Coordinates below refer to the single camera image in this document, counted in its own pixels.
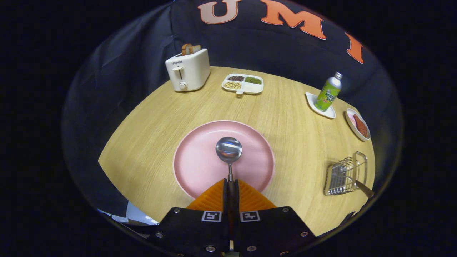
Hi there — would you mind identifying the metal wire basket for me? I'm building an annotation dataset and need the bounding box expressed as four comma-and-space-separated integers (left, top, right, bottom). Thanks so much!
324, 151, 368, 196

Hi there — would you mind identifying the spoon with wooden handle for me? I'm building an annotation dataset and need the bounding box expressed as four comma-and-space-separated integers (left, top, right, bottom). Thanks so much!
215, 137, 243, 186

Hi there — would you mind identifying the black backdrop cloth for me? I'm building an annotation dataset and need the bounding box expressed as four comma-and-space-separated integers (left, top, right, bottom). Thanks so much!
61, 0, 404, 215

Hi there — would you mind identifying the red-brown meat piece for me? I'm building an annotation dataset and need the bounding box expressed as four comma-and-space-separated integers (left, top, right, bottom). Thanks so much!
353, 114, 369, 138

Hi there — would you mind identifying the green soda bottle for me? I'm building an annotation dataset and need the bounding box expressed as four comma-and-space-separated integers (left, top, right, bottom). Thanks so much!
314, 72, 343, 112

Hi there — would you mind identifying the white divided snack dish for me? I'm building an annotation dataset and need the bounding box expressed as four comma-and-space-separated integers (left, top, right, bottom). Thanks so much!
221, 73, 264, 95

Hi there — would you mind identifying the pink round plate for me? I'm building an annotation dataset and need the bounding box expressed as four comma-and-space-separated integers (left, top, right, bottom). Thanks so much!
173, 120, 276, 200

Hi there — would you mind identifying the white oval plate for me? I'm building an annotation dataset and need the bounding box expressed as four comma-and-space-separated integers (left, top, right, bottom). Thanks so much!
345, 108, 371, 141

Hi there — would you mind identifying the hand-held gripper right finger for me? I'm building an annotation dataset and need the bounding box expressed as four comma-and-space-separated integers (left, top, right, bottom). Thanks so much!
234, 178, 318, 257

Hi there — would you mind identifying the white toaster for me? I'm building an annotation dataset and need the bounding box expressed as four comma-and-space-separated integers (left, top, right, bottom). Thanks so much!
165, 48, 211, 92

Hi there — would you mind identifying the white square coaster tray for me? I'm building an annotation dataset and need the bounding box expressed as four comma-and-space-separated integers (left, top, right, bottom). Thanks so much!
305, 92, 337, 119

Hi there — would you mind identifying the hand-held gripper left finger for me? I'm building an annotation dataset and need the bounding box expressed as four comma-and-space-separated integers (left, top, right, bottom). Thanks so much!
150, 178, 230, 257

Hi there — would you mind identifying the fork with wooden handle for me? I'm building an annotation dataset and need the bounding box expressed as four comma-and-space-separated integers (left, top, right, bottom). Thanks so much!
353, 178, 375, 199

